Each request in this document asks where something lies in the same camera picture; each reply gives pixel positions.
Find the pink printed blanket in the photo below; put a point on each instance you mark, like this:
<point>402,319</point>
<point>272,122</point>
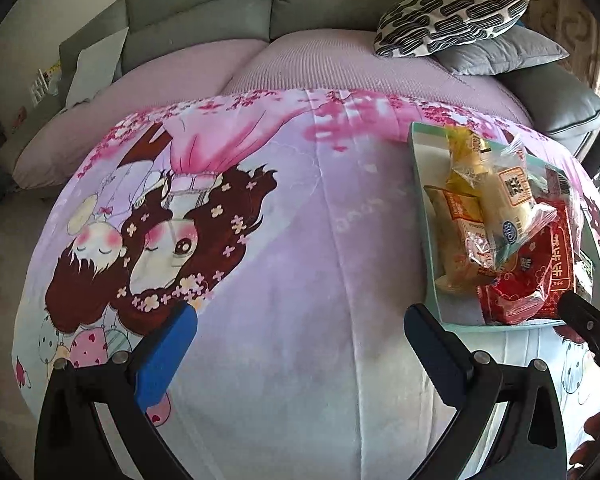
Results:
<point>305,260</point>

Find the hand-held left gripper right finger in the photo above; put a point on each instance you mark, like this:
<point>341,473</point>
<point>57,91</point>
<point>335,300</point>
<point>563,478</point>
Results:
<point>430,345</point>

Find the grey sofa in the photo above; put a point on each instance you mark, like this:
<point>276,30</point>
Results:
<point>195,5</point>

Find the pink knit sofa cover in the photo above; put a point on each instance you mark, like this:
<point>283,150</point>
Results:
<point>330,60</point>

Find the grey fabric pillow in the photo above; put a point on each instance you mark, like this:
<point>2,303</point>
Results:
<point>505,52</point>

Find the white sheet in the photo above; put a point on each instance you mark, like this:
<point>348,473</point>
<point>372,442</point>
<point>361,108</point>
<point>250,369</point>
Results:
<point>97,65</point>

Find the beige patterned curtain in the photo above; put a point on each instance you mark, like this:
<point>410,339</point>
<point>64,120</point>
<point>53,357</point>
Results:
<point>570,20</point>

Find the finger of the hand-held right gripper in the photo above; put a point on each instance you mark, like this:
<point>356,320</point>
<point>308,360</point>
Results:
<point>590,322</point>

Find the grey leather cushion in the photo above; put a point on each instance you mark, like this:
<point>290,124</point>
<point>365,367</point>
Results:
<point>555,95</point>

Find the clear bread packet blue label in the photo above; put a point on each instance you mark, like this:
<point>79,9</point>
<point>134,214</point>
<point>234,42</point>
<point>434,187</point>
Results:
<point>505,205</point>

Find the yellow snack packet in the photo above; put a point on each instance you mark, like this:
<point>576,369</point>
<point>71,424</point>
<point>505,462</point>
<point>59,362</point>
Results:
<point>462,160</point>

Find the teal cardboard box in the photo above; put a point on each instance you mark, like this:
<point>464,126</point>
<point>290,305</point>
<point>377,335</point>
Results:
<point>425,160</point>

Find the orange white roll packet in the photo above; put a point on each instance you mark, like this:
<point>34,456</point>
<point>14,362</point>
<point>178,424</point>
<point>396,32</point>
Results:
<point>455,220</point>

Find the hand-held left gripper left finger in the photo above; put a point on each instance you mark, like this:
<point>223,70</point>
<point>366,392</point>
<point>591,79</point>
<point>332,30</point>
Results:
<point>165,355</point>

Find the black white patterned pillow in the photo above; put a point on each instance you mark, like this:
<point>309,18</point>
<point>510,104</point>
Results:
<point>450,15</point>

